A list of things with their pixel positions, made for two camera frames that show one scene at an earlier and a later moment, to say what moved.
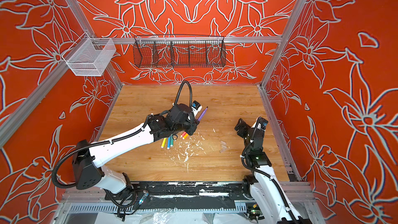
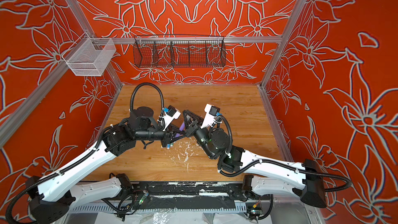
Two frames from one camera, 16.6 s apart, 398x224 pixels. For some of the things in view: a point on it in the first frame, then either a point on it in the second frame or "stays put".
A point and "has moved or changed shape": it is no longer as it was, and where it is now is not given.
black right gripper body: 245,134 -> 192,131
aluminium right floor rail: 287,158 stays put
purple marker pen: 203,114 has moved or changed shape
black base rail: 182,195 stays put
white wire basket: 89,56 stays put
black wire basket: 179,51 stays put
